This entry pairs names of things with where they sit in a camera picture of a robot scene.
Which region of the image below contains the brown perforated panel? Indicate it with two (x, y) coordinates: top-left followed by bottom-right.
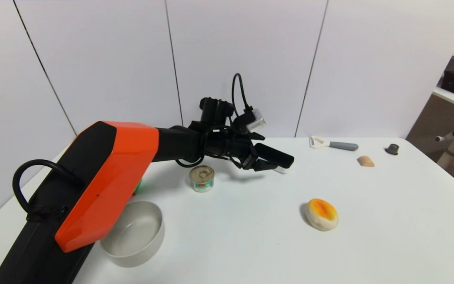
(405, 95), (454, 157)

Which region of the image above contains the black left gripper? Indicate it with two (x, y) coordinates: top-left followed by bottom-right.
(206, 133), (295, 172)

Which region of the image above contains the small tin can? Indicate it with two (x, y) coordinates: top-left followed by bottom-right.
(189, 165), (215, 193)

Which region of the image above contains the black and white board eraser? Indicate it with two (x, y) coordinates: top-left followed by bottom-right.
(254, 143), (295, 174)

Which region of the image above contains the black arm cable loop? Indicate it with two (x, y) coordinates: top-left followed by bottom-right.
(12, 159), (86, 222)

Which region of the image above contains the white grey bottle opener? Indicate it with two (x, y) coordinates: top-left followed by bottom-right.
(309, 136), (359, 152)

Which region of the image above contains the black camera cable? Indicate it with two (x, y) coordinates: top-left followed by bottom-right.
(232, 73), (254, 114)

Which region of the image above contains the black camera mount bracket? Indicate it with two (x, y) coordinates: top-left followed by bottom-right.
(199, 97), (235, 127)

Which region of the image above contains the orange and white bun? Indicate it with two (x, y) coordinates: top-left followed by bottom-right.
(305, 198), (339, 232)

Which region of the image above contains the beige round bowl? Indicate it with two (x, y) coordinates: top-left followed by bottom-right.
(100, 200), (166, 268)

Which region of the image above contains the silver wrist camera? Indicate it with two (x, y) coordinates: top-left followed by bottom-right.
(245, 108), (267, 133)

